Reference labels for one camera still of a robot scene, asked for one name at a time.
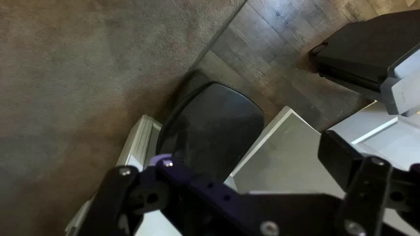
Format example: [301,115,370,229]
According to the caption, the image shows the white appliance body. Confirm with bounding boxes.
[65,113,164,236]

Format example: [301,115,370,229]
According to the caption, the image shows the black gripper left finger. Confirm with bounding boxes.
[76,153,290,236]

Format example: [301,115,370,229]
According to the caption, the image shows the black flat box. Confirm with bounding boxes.
[309,9,420,94]

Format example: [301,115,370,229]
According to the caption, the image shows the black glossy bin lid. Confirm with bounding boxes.
[157,79,267,183]

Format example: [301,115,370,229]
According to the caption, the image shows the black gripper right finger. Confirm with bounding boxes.
[318,128,420,236]

